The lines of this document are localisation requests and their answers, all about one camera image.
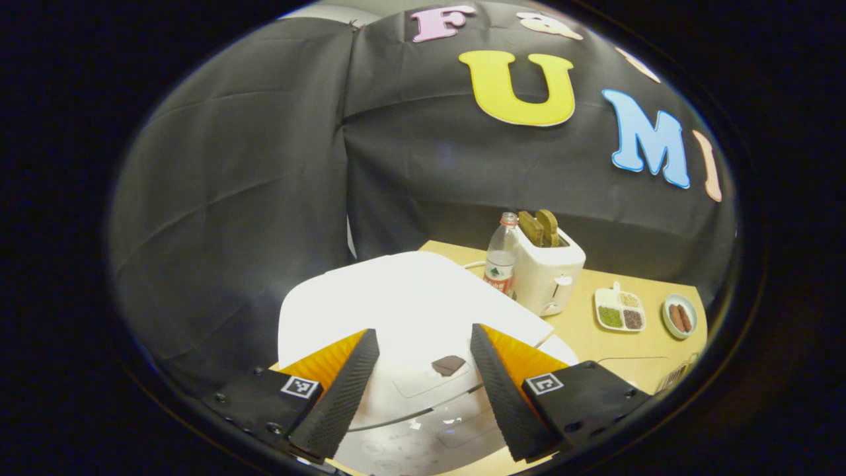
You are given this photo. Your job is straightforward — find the brown toast slice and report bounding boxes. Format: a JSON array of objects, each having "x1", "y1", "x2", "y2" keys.
[
  {"x1": 518, "y1": 211, "x2": 545, "y2": 248},
  {"x1": 535, "y1": 209, "x2": 562, "y2": 248}
]

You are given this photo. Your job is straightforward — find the white divided grain dish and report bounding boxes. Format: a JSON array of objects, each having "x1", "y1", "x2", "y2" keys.
[{"x1": 594, "y1": 280, "x2": 647, "y2": 333}]

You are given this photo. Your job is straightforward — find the white toaster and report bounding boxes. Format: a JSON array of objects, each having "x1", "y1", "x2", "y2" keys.
[{"x1": 512, "y1": 225, "x2": 587, "y2": 317}]

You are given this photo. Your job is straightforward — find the white rice cooker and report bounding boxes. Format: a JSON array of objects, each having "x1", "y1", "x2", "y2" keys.
[{"x1": 277, "y1": 251, "x2": 580, "y2": 476}]

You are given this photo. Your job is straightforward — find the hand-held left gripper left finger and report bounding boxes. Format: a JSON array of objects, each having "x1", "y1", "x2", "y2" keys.
[{"x1": 202, "y1": 328, "x2": 381, "y2": 463}]

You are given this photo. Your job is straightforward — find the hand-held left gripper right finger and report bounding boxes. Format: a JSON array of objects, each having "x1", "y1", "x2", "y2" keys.
[{"x1": 470, "y1": 323, "x2": 653, "y2": 463}]

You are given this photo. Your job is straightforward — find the clear plastic water bottle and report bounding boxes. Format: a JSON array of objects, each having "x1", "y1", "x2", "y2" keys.
[{"x1": 483, "y1": 212, "x2": 520, "y2": 299}]

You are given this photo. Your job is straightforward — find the light green plate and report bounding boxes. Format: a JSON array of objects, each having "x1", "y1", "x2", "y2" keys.
[{"x1": 661, "y1": 293, "x2": 699, "y2": 341}]

